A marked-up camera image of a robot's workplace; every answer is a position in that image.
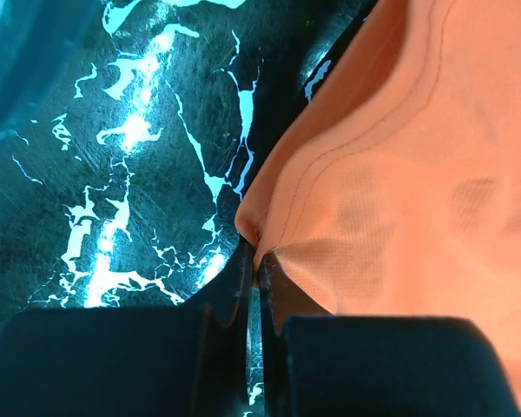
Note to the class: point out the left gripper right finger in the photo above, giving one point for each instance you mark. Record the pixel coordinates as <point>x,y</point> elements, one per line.
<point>319,364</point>

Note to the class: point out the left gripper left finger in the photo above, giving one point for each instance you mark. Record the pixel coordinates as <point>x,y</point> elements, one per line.
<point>189,360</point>

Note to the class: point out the orange t-shirt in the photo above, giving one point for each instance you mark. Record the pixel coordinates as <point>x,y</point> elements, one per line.
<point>397,190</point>

